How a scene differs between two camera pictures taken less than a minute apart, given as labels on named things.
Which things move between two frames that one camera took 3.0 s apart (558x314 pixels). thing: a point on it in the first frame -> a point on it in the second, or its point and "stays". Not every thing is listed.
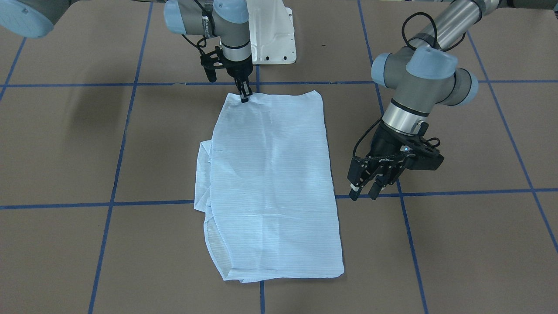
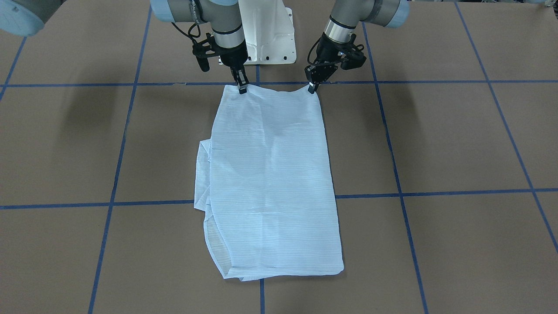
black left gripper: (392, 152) -> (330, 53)
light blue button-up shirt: (265, 182) stays
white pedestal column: (272, 32) stays
